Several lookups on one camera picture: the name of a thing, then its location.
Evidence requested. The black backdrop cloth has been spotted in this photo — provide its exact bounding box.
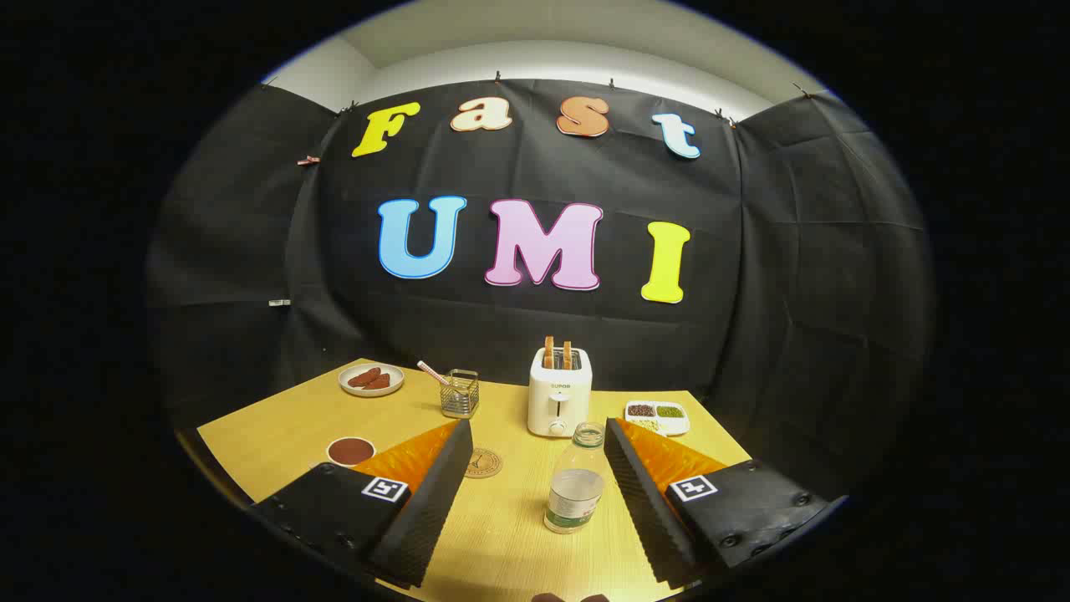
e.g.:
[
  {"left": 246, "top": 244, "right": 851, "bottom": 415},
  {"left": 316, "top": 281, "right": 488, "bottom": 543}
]
[{"left": 146, "top": 79, "right": 933, "bottom": 503}]

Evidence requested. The small white plate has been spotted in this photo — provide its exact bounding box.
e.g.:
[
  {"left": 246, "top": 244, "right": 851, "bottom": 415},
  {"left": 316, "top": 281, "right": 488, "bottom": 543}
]
[{"left": 339, "top": 364, "right": 405, "bottom": 397}]

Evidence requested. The white divided bean dish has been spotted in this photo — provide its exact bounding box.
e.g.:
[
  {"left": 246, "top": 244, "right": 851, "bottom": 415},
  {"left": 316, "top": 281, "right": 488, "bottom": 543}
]
[{"left": 624, "top": 400, "right": 691, "bottom": 437}]

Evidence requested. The white toaster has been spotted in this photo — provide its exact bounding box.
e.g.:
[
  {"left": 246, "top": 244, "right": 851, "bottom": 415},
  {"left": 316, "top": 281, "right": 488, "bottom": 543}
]
[{"left": 527, "top": 346, "right": 594, "bottom": 438}]

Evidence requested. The wooden table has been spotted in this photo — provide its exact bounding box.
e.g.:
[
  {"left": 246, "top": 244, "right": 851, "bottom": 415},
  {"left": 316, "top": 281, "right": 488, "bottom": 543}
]
[{"left": 196, "top": 360, "right": 753, "bottom": 602}]

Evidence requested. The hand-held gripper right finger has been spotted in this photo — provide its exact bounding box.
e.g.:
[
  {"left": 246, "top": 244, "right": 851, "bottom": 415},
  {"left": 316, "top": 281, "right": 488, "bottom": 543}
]
[{"left": 604, "top": 416, "right": 837, "bottom": 590}]

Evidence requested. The metal wire holder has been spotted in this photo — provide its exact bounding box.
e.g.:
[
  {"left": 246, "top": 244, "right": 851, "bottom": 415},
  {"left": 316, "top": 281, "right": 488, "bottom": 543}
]
[{"left": 441, "top": 369, "right": 481, "bottom": 419}]

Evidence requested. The beige cup with handle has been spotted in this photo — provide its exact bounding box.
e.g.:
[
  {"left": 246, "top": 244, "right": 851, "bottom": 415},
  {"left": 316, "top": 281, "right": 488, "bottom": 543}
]
[{"left": 326, "top": 436, "right": 377, "bottom": 467}]

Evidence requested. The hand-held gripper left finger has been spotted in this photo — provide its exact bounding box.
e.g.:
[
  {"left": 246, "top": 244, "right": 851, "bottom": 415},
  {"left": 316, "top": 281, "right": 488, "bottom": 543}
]
[{"left": 251, "top": 418, "right": 474, "bottom": 590}]

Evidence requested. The clear plastic juice bottle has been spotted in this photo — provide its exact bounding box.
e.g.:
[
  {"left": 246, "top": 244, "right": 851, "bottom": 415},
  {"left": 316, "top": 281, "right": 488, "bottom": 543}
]
[{"left": 544, "top": 422, "right": 606, "bottom": 534}]

